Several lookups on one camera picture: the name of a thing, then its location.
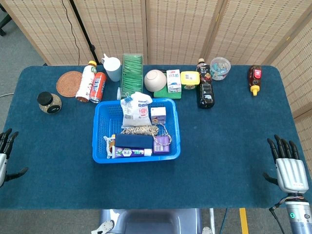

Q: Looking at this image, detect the white plastic cup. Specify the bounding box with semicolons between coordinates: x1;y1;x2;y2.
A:
101;53;121;82

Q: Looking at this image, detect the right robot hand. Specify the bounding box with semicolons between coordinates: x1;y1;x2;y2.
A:
262;134;310;194

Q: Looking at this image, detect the bamboo folding screen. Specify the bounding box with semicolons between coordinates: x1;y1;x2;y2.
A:
0;0;312;161

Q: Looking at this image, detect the honey squeeze bottle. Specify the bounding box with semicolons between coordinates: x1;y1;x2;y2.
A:
248;65;263;97

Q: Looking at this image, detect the black tripod stand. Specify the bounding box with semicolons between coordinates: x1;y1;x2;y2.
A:
69;0;98;65

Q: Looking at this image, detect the white bottle with yellow cap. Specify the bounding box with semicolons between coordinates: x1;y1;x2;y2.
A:
75;60;98;103

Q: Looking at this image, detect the clear tub with blue items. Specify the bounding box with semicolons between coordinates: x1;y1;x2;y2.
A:
210;57;232;81

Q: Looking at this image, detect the clear box of green packets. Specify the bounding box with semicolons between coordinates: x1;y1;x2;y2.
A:
120;53;144;100

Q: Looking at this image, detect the blue plastic basket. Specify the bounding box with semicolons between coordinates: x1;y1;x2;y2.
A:
92;98;181;164

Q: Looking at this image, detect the small purple box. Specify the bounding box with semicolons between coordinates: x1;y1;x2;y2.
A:
153;135;170;154

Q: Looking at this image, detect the small white purple carton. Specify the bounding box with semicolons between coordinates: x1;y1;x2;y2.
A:
150;106;167;125

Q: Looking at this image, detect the white snack bag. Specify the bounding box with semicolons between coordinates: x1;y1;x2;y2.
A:
119;91;154;128

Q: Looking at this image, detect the black hanging cable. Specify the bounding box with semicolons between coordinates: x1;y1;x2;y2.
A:
60;0;81;65

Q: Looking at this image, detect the beige bowl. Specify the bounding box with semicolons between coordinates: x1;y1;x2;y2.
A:
144;69;168;93

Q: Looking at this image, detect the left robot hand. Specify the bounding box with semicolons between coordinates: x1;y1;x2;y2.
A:
0;128;29;188

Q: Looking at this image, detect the round woven coaster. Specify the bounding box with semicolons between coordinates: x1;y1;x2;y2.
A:
56;71;83;98

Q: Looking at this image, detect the green sponge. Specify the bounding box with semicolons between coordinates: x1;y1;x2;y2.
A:
153;87;182;100

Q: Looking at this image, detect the dark blue rectangular box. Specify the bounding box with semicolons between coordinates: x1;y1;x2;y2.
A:
115;133;154;149

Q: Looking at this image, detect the glass jar with black lid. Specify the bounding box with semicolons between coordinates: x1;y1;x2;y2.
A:
37;91;62;116

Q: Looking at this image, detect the coiled braided rope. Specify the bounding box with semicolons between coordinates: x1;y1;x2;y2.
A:
120;123;172;146

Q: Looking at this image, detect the robot base body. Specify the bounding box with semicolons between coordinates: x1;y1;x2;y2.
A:
91;208;213;234

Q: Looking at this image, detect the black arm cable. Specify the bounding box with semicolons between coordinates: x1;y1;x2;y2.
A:
269;204;286;234

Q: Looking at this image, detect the yellow lidded container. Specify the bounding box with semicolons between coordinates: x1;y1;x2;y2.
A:
180;71;201;90

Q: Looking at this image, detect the dark soy sauce bottle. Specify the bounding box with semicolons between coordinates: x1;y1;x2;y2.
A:
196;58;215;110

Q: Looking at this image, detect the snack packet with orange print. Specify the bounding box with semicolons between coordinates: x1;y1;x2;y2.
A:
103;134;116;159

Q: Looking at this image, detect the red soda can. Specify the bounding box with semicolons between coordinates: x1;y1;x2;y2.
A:
89;72;108;104

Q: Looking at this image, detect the white blue milk carton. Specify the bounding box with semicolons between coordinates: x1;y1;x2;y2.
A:
166;69;182;94

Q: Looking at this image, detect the purple toothpaste tube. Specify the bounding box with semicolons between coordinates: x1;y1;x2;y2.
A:
112;146;153;159

